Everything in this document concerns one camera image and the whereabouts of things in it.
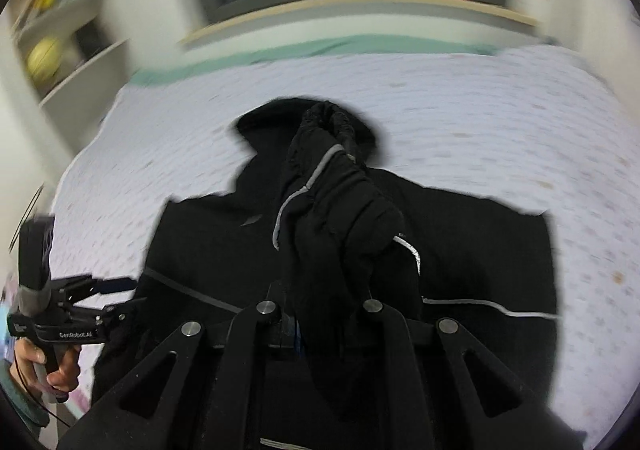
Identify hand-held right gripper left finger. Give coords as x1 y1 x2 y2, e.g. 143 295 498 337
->
57 281 305 450

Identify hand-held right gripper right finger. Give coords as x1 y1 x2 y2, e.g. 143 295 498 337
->
345 299 585 450

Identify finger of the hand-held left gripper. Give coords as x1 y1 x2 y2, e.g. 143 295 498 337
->
70 297 149 328
54 274 139 302

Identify black jacket with grey piping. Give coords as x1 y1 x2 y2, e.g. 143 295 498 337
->
90 98 564 450

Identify person's left forearm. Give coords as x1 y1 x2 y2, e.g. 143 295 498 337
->
0 359 48 428

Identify person's left hand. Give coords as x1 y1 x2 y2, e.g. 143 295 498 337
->
13 337 82 399

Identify yellow ball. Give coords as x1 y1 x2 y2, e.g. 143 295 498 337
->
27 37 64 82

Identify white patterned bed blanket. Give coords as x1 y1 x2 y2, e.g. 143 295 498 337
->
49 44 640 437

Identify white shelf unit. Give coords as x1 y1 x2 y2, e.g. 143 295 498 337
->
9 0 132 107

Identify green bed sheet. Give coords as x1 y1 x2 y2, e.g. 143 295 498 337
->
130 34 502 87

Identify wooden window sill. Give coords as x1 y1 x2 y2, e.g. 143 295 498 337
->
179 0 540 50

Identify thin black cable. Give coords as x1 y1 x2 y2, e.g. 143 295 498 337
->
8 184 45 251

